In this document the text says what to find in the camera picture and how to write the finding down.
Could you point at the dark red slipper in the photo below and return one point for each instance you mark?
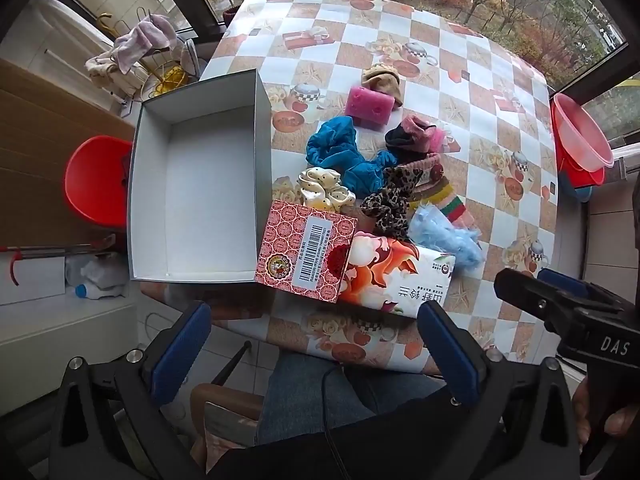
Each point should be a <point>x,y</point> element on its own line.
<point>231,14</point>

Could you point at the grey cardboard box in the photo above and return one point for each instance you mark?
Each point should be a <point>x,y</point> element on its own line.
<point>200,200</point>

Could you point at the light blue mesh pouf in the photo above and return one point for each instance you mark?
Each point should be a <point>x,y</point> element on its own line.
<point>445,235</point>

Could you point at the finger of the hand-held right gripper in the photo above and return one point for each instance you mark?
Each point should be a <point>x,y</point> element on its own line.
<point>565,280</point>
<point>530,300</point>

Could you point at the person's right hand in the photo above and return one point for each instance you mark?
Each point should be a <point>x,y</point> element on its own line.
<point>625,427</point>

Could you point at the cream polka dot scrunchie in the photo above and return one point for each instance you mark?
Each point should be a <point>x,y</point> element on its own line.
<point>320,187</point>

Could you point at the brown cardboard sheet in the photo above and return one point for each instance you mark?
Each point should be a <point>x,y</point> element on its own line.
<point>30,125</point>

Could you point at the person's blue jeans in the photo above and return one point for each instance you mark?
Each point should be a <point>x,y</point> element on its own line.
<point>300,400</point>

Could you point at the checked printed tablecloth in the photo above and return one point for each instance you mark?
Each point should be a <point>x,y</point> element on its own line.
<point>480,110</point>

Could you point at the pink sponge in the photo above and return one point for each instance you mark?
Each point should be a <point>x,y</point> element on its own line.
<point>369,105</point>

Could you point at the red patterned carton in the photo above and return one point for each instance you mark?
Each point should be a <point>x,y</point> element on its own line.
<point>305,250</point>

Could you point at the fox print tissue pack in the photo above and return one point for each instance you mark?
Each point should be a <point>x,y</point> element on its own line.
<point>395,275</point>

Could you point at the beige cloth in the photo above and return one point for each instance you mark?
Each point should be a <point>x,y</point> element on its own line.
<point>102,67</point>

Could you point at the brown wooden stool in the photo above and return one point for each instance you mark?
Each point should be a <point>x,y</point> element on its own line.
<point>225,410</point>

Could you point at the beige knit hat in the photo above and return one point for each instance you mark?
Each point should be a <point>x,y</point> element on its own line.
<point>382,77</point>

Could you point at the yellow folded umbrella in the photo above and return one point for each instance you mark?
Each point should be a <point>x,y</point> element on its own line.
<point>172,77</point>

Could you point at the red plastic chair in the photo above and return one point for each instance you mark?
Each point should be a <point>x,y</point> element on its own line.
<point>95,180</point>

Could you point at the blue plastic basin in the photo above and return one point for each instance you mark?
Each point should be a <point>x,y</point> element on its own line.
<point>577,192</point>

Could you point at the blue velvet scrunchie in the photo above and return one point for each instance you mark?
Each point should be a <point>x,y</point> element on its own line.
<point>367,172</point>
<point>330,142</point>

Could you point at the red plastic basin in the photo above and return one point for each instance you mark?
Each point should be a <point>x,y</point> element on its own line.
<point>577,172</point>

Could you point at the pink plastic basin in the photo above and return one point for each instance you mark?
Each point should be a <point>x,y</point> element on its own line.
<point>580,127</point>

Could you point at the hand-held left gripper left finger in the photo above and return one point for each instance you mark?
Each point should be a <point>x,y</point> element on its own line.
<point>182,352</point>

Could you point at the pink striped knit sock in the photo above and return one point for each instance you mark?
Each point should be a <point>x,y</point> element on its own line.
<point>440,185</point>

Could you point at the leopard print scrunchie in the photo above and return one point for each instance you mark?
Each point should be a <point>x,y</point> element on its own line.
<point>395,200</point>

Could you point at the pink and black fuzzy sock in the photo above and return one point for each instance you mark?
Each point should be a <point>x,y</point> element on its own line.
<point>410,137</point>

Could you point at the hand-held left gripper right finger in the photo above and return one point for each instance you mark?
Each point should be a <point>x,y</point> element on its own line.
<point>450,357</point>

